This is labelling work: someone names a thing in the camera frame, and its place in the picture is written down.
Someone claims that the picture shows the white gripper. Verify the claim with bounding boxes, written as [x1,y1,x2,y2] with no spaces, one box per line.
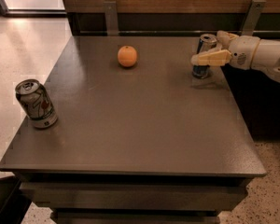
[190,31,260,70]

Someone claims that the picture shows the blue silver redbull can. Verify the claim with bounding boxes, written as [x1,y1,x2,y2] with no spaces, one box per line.
[191,33,218,79]

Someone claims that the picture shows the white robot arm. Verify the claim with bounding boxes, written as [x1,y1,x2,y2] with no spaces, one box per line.
[191,31,280,83]

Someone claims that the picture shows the white green soda can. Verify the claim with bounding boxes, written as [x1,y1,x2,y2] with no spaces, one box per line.
[15,79,58,129]

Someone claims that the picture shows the orange fruit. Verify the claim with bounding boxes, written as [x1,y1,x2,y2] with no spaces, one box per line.
[118,46,137,68]

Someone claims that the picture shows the dark object bottom left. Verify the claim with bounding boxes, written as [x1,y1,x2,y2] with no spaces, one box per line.
[0,175,31,224]

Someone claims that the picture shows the grey metal bracket right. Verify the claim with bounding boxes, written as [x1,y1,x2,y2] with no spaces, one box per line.
[241,0,266,35]

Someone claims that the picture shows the grey metal bracket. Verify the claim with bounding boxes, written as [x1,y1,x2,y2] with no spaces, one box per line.
[241,0,266,35]
[104,1,119,36]

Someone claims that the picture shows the wooden wall bench panel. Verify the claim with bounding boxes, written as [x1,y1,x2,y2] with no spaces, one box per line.
[63,0,280,38]

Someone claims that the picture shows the grey metal bracket left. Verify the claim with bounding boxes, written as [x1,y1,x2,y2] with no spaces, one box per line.
[104,1,119,36]

